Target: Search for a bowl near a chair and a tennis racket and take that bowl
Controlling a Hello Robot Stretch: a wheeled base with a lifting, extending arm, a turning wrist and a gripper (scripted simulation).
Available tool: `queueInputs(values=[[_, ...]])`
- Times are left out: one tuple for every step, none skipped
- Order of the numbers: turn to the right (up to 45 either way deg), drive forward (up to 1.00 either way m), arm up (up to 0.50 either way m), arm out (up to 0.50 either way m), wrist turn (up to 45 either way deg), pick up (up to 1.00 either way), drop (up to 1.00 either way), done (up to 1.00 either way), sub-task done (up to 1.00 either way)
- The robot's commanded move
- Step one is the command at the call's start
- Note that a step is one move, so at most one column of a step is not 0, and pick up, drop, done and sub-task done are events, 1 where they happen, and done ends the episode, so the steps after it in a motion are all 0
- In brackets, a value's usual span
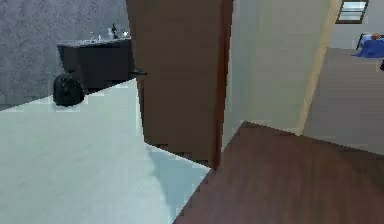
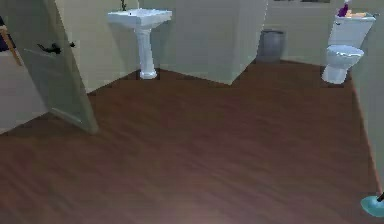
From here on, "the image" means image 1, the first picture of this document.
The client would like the brown wooden room door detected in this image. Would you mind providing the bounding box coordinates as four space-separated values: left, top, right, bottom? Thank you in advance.
125 0 234 170

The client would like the dark brown cabinet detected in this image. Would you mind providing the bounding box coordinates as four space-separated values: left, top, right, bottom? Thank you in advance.
56 37 137 92

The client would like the black garbage bag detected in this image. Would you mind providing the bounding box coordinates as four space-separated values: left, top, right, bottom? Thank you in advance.
52 72 86 108

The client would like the bed with blue blanket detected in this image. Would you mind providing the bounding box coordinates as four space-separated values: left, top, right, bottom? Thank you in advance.
351 32 384 60

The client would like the black door handle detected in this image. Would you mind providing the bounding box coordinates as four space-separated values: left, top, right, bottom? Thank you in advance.
129 68 148 78

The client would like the window with brown frame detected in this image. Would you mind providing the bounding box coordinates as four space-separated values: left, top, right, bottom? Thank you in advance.
335 0 370 25

